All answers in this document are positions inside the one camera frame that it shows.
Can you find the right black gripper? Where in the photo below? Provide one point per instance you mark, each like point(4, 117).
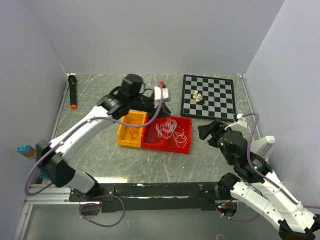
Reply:
point(216, 127)

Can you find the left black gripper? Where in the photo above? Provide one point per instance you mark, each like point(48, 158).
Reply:
point(164, 111)

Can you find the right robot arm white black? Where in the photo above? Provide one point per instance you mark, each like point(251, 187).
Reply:
point(256, 184)

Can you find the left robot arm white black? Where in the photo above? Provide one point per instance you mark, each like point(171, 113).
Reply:
point(53, 156)

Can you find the black white chessboard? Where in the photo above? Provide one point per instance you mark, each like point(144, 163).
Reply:
point(219, 96)

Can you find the red bin middle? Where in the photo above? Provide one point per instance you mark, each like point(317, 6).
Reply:
point(150, 139)

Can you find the red bin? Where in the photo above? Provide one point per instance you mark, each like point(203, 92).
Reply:
point(180, 135)
point(150, 139)

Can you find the white chess piece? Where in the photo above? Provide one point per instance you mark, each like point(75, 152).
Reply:
point(198, 97)
point(195, 95)

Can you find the yellow plastic bin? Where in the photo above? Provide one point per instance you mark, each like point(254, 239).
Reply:
point(128, 136)

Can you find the red bin right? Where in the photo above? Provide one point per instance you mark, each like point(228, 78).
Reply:
point(180, 135)

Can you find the white stand device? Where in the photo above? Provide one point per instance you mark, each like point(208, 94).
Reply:
point(263, 147)

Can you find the black marker orange cap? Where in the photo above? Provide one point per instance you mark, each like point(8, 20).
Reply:
point(72, 81)

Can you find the yellow rubber band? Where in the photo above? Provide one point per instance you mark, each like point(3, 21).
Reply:
point(220, 237)

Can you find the blue lego block stack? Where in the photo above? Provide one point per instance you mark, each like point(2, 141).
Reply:
point(43, 175)

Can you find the blue orange toy block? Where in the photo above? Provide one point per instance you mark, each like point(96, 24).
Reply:
point(26, 150)

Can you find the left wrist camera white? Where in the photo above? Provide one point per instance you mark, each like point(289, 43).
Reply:
point(161, 92)

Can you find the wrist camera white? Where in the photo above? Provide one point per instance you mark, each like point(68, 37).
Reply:
point(241, 120)
point(161, 92)

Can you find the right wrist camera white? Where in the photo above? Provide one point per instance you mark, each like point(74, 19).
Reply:
point(241, 120)

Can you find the aluminium rail frame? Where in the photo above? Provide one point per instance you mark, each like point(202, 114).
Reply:
point(56, 196)

